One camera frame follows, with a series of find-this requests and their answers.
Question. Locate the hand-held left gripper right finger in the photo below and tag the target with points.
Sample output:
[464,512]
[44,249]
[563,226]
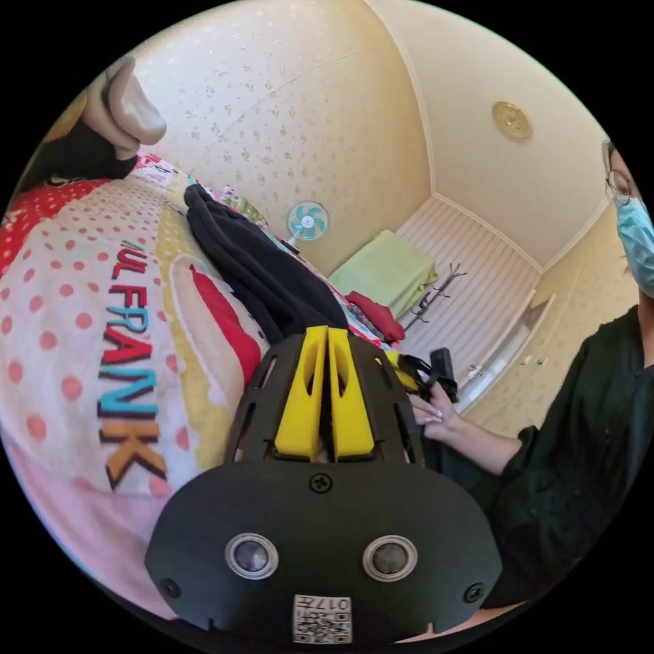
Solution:
[352,414]

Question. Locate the round gold ceiling lamp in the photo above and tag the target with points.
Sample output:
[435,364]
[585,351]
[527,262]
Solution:
[512,120]

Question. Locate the person's right hand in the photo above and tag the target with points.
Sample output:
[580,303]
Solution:
[437,414]

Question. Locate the bed with printed quilt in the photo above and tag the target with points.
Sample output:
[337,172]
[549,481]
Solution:
[66,306]

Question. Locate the black thermal pants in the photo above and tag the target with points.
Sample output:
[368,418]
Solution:
[255,265]

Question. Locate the green folded blanket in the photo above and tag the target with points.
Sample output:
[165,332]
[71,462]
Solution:
[383,271]

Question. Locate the pile of clothes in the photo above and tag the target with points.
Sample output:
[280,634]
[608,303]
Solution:
[110,128]

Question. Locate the person's right forearm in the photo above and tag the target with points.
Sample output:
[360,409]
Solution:
[485,444]

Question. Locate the black coat rack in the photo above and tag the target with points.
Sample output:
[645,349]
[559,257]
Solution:
[433,299]

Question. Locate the small white and teal fan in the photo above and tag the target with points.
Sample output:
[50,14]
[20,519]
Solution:
[307,222]

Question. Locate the red garment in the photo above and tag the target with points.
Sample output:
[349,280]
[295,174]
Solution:
[377,314]

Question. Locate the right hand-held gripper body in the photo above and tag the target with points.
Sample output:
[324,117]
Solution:
[416,365]

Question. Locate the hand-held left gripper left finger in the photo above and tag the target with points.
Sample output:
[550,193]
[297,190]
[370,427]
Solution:
[299,409]

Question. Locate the person's body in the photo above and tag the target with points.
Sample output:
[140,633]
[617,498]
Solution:
[577,434]

